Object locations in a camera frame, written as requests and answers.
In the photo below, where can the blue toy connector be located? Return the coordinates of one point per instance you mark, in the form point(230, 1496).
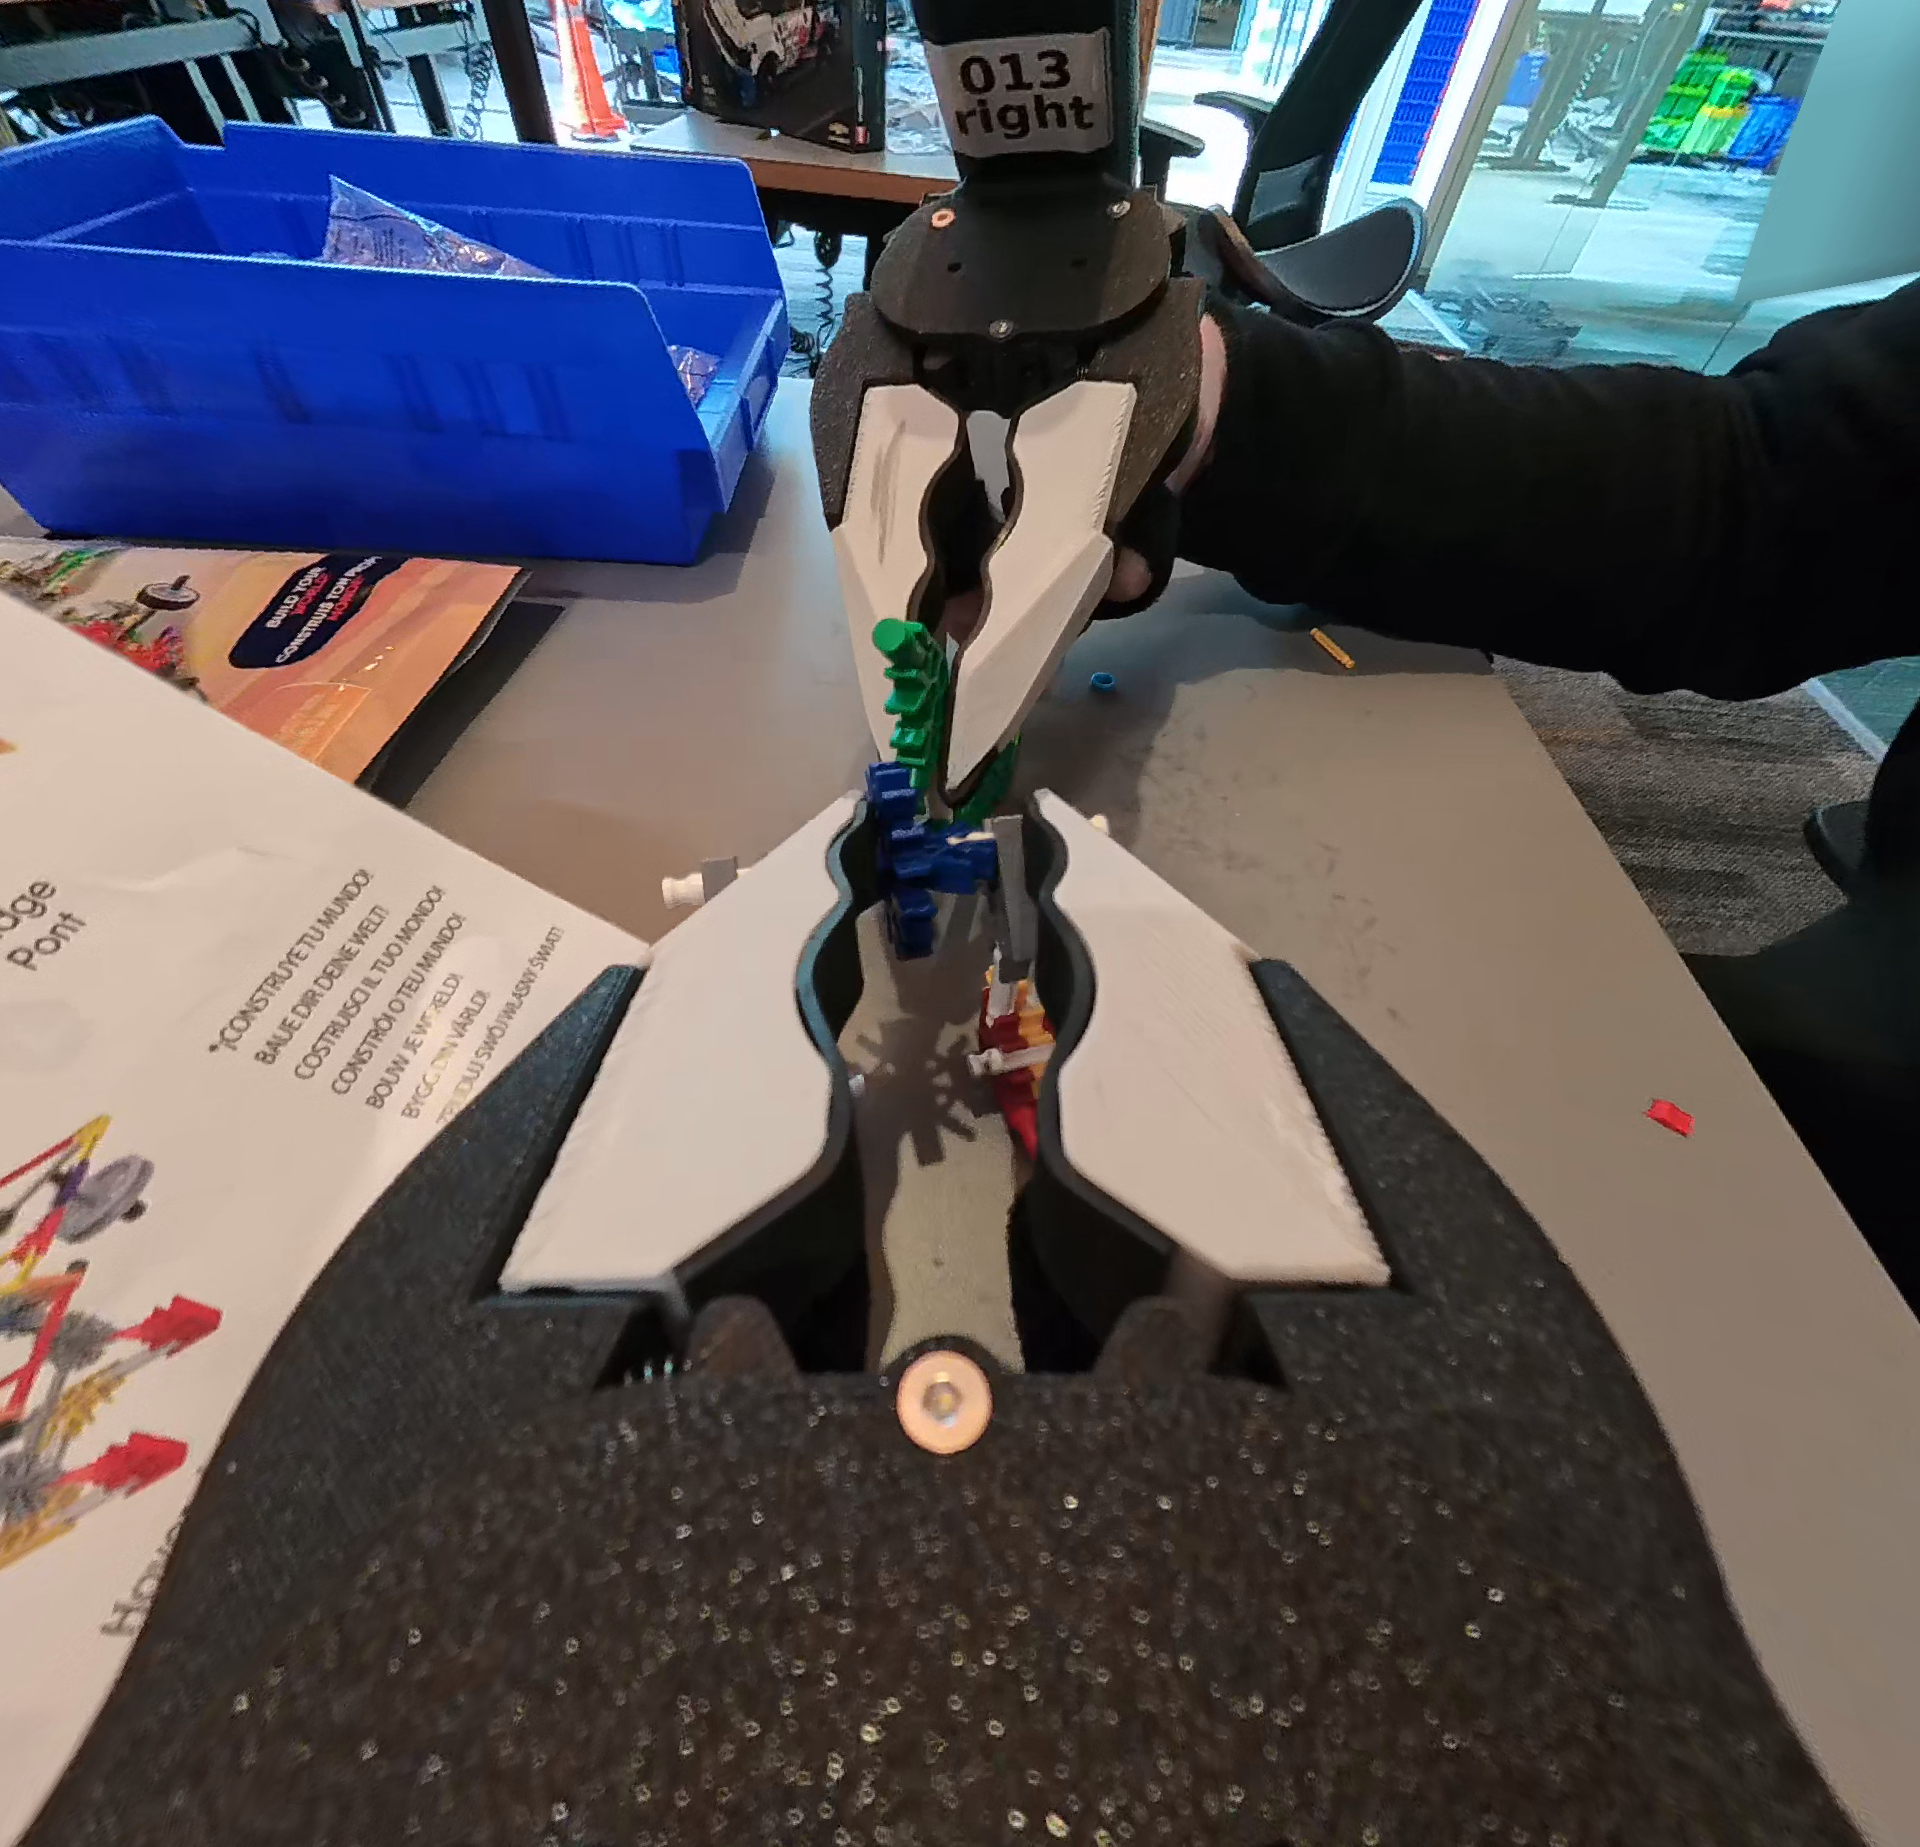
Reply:
point(924, 859)

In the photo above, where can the toy instruction booklet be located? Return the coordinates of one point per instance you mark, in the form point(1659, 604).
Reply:
point(181, 903)

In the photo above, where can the orange traffic cone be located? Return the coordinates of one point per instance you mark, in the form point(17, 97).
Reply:
point(583, 62)

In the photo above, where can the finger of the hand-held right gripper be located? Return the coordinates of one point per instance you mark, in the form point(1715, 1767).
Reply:
point(1067, 512)
point(876, 499)

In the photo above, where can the crinkled clear plastic bag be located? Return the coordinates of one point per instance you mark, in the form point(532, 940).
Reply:
point(406, 234)

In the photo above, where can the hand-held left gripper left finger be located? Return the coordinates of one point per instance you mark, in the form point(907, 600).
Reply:
point(691, 1111)

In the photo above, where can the stack of blue crates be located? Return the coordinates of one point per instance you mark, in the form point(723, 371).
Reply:
point(1437, 62)

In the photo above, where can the toy car box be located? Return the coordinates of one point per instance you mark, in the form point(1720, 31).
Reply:
point(774, 35)

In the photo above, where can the short green toy rod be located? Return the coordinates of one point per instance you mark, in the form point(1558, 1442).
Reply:
point(890, 641)

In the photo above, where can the person's black clothing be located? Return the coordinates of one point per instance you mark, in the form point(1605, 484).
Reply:
point(1831, 1052)

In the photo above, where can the small red toy clip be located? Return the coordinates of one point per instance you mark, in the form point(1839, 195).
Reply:
point(1671, 1116)

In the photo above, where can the green toy connector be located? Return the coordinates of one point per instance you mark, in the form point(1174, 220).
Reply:
point(915, 708)

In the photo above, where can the wooden side table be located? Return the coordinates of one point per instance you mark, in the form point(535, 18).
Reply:
point(808, 167)

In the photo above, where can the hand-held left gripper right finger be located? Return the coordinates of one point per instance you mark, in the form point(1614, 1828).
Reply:
point(1200, 1111)

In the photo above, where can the green and blue crates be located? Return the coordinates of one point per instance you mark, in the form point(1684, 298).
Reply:
point(1725, 117)

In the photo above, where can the black metal pole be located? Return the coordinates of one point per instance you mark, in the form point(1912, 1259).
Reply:
point(503, 35)

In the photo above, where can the person's right hand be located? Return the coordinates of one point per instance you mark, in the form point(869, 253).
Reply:
point(1215, 391)

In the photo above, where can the blue plastic bin with tag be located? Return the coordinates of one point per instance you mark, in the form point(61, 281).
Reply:
point(300, 422)

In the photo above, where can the short orange toy rod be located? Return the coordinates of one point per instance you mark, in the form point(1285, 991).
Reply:
point(1331, 648)

